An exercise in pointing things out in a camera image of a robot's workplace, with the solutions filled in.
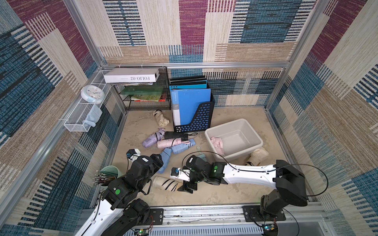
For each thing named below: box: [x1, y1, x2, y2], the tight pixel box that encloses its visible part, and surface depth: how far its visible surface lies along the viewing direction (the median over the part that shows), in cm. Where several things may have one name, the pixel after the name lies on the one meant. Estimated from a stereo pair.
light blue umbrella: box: [157, 147, 173, 174], surface depth 93 cm
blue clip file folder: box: [169, 88, 212, 126], surface depth 93 cm
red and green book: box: [130, 93, 167, 102], surface depth 101 cm
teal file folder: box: [169, 79, 208, 91], surface depth 96 cm
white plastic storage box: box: [204, 118, 264, 162], surface depth 96 cm
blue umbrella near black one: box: [171, 138, 196, 154], surface depth 97 cm
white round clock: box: [80, 84, 105, 105], surface depth 75 cm
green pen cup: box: [92, 165, 121, 189], surface depth 76 cm
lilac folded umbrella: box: [142, 127, 165, 148], surface depth 101 cm
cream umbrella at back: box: [152, 109, 170, 128], surface depth 110 cm
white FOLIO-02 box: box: [103, 67, 160, 84], surface depth 81 cm
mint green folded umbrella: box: [196, 151, 208, 162], surface depth 93 cm
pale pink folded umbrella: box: [156, 137, 190, 149], surface depth 96 cm
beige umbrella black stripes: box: [152, 176, 179, 192], surface depth 81 cm
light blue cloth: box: [82, 103, 103, 127], surface depth 70 cm
